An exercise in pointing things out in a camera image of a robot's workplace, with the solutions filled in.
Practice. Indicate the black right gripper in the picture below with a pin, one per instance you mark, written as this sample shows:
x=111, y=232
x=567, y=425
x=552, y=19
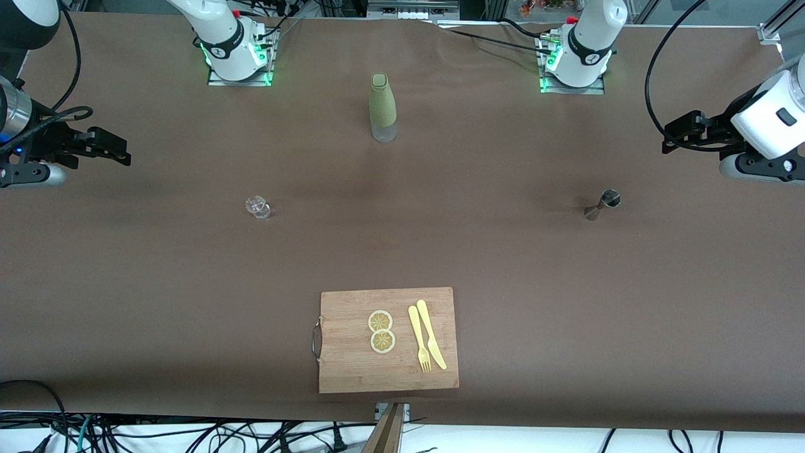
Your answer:
x=45, y=142

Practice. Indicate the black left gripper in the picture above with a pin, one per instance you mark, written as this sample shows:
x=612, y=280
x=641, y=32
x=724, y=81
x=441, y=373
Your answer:
x=719, y=128

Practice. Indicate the steel jigger measuring cup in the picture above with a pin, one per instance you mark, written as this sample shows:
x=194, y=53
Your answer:
x=609, y=200

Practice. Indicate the clear glass shaker cup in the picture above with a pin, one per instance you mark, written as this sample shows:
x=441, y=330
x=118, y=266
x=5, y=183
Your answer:
x=258, y=207

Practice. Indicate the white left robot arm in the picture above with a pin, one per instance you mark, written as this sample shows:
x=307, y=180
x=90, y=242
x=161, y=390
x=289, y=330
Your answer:
x=588, y=44

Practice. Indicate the brown table cloth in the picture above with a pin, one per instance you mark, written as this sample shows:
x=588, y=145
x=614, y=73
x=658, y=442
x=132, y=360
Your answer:
x=188, y=314

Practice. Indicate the green sleeved glass bottle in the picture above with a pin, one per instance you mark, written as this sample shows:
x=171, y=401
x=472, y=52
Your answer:
x=382, y=104

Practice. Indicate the grey power strip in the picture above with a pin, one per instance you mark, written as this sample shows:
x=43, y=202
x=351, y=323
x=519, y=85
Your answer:
x=412, y=9

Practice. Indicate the yellow plastic knife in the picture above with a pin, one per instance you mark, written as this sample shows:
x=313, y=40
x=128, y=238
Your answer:
x=429, y=330

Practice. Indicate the lemon slice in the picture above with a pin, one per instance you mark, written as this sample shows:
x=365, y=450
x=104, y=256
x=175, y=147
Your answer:
x=382, y=341
x=380, y=321

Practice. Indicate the wooden cutting board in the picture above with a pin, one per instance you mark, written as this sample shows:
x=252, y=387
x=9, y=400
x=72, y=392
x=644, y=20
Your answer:
x=352, y=365

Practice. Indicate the yellow plastic fork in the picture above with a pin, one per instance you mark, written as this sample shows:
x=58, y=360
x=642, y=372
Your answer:
x=417, y=333

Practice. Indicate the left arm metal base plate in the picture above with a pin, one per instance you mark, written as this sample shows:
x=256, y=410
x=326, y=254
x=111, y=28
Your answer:
x=594, y=90

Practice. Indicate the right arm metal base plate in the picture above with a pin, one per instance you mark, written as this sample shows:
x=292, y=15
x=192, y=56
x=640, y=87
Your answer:
x=217, y=80

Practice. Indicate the aluminium frame profile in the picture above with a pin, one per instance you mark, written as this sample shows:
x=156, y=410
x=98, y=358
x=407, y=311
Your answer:
x=777, y=28

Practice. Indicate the small metal bracket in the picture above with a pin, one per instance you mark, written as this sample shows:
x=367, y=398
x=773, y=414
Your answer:
x=406, y=410

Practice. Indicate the wooden post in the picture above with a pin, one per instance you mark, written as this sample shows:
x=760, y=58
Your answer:
x=385, y=437

